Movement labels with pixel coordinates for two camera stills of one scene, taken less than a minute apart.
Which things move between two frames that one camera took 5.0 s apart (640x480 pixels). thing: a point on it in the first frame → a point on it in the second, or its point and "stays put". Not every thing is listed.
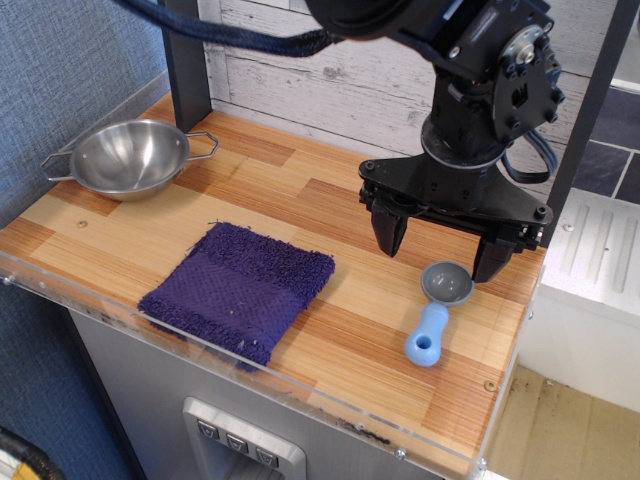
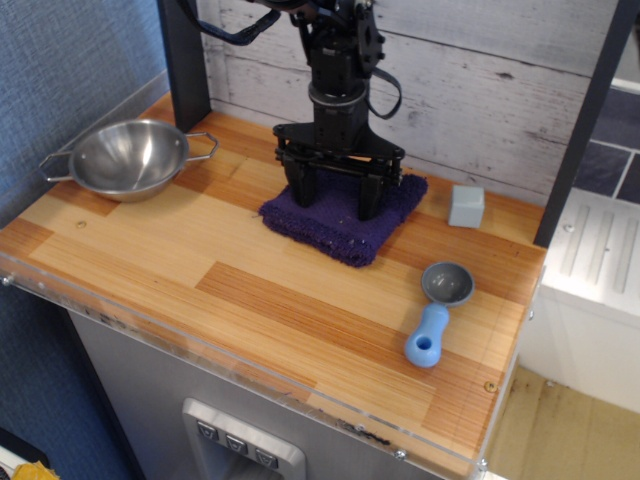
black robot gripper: [455, 181] → [340, 136]
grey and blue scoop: [445, 284] stays put
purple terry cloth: [235, 294] → [331, 224]
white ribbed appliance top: [585, 319] stays put
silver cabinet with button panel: [184, 418] stays put
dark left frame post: [187, 68] stays put
